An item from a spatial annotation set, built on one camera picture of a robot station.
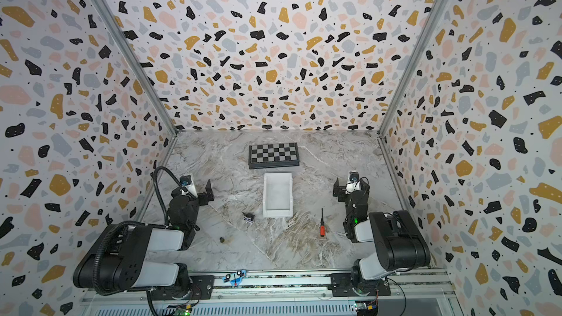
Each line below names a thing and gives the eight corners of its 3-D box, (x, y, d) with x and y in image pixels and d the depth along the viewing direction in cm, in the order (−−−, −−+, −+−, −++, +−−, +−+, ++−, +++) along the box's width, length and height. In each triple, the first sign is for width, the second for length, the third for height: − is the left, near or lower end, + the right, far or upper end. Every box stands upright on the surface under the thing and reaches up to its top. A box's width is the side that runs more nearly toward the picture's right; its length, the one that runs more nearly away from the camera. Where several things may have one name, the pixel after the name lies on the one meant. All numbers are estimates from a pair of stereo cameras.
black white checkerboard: (249, 170, 108) (248, 165, 104) (249, 151, 116) (248, 145, 113) (300, 165, 110) (300, 160, 107) (296, 146, 119) (296, 141, 115)
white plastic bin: (261, 218, 92) (259, 210, 86) (265, 181, 104) (264, 172, 98) (292, 218, 92) (293, 211, 86) (293, 181, 104) (293, 173, 98)
